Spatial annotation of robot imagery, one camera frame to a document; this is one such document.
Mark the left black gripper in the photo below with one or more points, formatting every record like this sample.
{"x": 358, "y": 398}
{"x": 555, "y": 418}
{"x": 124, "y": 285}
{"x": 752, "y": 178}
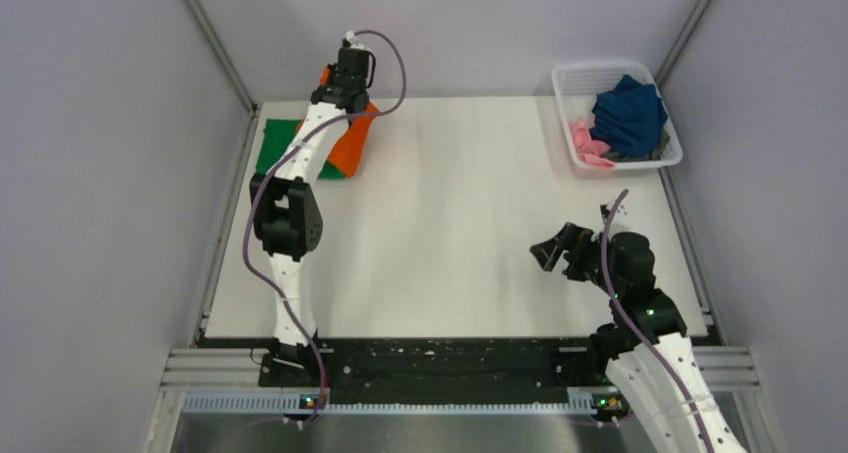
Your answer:
{"x": 332, "y": 71}

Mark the dark grey t-shirt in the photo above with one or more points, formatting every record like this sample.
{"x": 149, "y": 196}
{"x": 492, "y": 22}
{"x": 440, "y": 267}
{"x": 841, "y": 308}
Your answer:
{"x": 655, "y": 154}

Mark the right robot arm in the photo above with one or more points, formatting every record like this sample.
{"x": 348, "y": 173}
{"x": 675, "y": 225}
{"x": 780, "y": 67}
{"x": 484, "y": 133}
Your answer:
{"x": 646, "y": 352}

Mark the aluminium frame rail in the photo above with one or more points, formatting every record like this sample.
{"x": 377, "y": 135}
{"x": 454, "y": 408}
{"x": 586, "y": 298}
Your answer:
{"x": 227, "y": 381}

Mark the white plastic basket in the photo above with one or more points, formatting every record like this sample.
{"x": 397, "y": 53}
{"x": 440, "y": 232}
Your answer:
{"x": 576, "y": 87}

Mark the pink t-shirt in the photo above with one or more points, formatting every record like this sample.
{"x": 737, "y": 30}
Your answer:
{"x": 589, "y": 151}

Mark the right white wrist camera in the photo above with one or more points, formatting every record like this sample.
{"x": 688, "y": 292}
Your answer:
{"x": 615, "y": 220}

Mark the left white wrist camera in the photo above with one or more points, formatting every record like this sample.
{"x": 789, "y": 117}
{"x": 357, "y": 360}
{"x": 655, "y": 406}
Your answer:
{"x": 351, "y": 40}

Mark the dark blue t-shirt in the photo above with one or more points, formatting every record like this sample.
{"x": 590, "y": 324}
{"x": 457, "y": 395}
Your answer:
{"x": 630, "y": 117}

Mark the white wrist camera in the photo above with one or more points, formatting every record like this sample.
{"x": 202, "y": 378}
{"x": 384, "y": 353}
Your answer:
{"x": 351, "y": 40}
{"x": 615, "y": 220}

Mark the folded green t-shirt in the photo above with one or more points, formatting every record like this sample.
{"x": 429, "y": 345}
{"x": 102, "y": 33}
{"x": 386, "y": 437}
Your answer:
{"x": 277, "y": 136}

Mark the orange t-shirt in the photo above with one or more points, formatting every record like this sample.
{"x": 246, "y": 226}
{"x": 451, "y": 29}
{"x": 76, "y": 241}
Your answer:
{"x": 344, "y": 159}

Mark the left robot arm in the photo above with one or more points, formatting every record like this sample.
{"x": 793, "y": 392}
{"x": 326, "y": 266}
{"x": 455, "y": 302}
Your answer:
{"x": 286, "y": 218}

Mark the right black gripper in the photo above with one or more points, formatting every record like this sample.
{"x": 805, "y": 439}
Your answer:
{"x": 572, "y": 238}

